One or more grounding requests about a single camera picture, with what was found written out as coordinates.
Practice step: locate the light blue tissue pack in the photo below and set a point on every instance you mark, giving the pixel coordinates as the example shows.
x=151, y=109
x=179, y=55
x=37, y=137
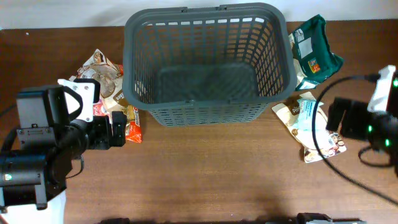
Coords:
x=304, y=118

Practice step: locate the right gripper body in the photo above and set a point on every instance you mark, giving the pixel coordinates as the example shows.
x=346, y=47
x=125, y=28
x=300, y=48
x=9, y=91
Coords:
x=347, y=117

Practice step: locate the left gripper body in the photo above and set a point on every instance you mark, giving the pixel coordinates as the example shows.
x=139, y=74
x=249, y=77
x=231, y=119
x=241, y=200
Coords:
x=104, y=132

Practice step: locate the dark green snack bag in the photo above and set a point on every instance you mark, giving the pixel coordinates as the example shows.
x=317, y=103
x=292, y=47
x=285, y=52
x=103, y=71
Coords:
x=313, y=60

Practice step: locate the beige pantree pouch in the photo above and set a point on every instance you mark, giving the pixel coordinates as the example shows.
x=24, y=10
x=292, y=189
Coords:
x=110, y=77
x=329, y=142

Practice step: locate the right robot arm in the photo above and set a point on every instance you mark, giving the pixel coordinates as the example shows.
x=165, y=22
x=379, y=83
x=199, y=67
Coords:
x=382, y=131

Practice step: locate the grey plastic slotted basket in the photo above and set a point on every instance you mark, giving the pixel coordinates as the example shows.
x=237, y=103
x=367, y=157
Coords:
x=209, y=65

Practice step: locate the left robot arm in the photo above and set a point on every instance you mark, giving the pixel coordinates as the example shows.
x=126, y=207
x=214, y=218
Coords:
x=37, y=155

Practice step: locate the blue Kleenex tissue pack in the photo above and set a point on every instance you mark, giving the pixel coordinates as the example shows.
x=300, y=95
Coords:
x=99, y=109

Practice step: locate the orange spaghetti packet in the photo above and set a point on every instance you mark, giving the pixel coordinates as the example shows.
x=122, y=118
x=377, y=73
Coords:
x=133, y=127

